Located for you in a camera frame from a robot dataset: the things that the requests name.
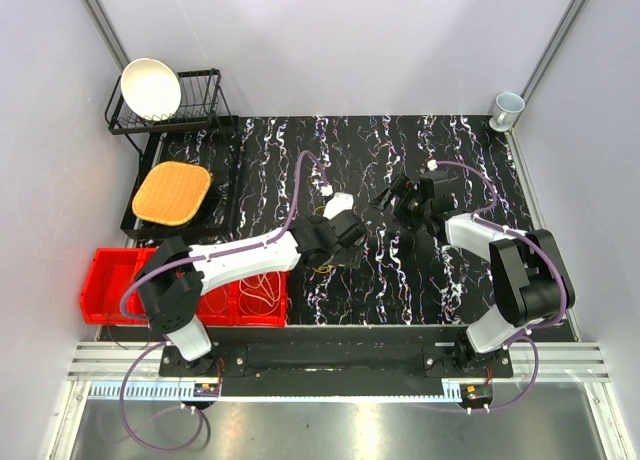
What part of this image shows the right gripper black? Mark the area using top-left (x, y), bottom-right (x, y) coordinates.
top-left (368, 173), bottom-right (431, 235)

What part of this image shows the white purple cable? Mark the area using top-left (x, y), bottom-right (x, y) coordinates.
top-left (238, 272), bottom-right (284, 309)

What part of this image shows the pink cable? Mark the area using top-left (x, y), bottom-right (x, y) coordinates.
top-left (204, 287), bottom-right (240, 319)

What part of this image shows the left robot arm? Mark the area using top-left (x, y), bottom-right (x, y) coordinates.
top-left (132, 210), bottom-right (367, 376)

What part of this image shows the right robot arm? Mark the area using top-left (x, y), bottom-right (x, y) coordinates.
top-left (370, 171), bottom-right (575, 377)

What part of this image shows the black patterned table mat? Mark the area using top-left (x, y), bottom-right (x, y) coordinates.
top-left (232, 114), bottom-right (534, 325)

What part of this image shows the red bin right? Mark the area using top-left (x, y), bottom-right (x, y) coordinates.
top-left (237, 272), bottom-right (288, 328)

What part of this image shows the black tray stand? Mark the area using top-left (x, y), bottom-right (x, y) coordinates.
top-left (120, 128), bottom-right (243, 242)

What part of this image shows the pale blue mug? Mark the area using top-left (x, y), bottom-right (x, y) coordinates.
top-left (489, 92), bottom-right (526, 132)

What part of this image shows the orange woven tray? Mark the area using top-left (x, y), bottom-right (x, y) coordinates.
top-left (132, 161), bottom-right (212, 227)

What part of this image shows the red bin far left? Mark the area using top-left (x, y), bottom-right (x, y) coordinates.
top-left (79, 248), bottom-right (146, 325)

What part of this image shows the white bowl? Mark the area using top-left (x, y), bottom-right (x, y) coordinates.
top-left (120, 58), bottom-right (182, 121)

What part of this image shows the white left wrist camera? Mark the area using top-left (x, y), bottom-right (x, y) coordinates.
top-left (322, 192), bottom-right (354, 220)

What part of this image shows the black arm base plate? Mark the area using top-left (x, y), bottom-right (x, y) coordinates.
top-left (159, 326), bottom-right (513, 399)

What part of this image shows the black wire dish rack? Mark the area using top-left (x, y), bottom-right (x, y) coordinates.
top-left (104, 68), bottom-right (239, 135)

